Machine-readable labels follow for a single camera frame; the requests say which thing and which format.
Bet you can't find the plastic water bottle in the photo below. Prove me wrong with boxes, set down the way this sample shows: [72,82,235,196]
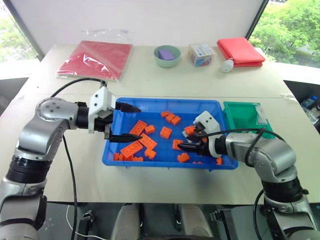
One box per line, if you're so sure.
[300,95,319,110]

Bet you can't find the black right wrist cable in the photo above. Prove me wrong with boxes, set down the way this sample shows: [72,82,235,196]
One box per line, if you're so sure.
[204,127,285,167]

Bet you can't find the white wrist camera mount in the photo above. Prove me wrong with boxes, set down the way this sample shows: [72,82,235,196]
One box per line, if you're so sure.
[87,85,117,135]
[193,110,222,159]

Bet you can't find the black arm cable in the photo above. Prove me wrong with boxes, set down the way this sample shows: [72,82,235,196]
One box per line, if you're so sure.
[61,133,79,240]
[252,188,266,240]

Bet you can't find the small white oval object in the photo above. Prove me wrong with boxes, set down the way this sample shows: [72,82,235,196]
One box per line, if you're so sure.
[219,58,235,74]

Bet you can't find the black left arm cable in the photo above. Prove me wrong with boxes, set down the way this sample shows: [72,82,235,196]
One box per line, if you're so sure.
[61,133,79,240]

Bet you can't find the grey rounded shape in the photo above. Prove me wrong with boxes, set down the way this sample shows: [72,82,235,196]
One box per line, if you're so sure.
[110,202,142,240]

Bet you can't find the clear box of cards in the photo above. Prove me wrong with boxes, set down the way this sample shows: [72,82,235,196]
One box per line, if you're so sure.
[188,42,216,68]

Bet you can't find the thin white cable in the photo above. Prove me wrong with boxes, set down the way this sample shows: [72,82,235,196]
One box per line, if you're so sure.
[65,204,101,239]

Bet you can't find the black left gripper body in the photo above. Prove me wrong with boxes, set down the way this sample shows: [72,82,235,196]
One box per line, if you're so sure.
[94,108,116,141]

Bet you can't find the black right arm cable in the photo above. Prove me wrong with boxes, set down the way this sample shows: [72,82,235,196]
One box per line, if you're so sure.
[252,188,266,240]

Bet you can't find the clear plastic label tab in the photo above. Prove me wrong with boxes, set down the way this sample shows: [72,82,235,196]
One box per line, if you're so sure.
[255,105,269,126]

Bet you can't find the long orange building brick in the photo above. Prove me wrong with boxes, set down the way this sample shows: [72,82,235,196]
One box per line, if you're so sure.
[120,140,144,159]
[137,132,158,151]
[129,119,148,136]
[125,154,145,162]

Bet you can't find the folded red cloth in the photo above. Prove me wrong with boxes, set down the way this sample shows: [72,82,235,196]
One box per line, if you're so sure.
[216,37,267,68]

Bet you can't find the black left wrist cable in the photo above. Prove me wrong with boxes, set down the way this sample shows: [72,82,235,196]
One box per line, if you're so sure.
[50,77,107,99]

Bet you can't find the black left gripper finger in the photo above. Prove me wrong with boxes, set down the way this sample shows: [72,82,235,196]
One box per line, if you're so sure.
[109,133,143,144]
[114,101,142,113]

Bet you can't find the red cloth in plastic bag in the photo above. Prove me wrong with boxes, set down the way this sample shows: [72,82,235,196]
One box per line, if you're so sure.
[55,39,134,82]

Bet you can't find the square orange building brick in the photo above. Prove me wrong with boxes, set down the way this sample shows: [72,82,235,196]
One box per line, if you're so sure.
[159,126,173,139]
[172,139,185,151]

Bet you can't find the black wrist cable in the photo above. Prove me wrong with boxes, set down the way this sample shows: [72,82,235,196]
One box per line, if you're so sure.
[50,77,107,99]
[204,127,285,167]

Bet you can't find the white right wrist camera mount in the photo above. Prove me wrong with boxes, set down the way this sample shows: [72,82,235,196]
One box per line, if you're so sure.
[193,110,222,159]

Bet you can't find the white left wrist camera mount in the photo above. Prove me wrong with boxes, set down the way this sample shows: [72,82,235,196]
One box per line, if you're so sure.
[87,85,117,135]

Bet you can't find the pale green bowl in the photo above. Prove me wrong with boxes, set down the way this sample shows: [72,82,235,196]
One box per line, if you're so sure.
[153,44,182,69]

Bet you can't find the green plastic bin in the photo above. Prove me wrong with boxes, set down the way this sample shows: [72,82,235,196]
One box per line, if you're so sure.
[222,100,275,140]

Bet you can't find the blue plastic bin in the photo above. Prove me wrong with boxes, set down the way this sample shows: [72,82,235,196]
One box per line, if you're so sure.
[101,97,239,172]

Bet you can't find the purple block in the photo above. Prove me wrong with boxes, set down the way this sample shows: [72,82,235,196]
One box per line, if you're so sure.
[157,48,176,61]

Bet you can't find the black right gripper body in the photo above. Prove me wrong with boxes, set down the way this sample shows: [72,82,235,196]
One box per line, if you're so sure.
[193,123,210,156]

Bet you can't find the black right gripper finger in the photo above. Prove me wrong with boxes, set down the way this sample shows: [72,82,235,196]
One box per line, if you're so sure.
[177,142,201,152]
[185,133,208,142]

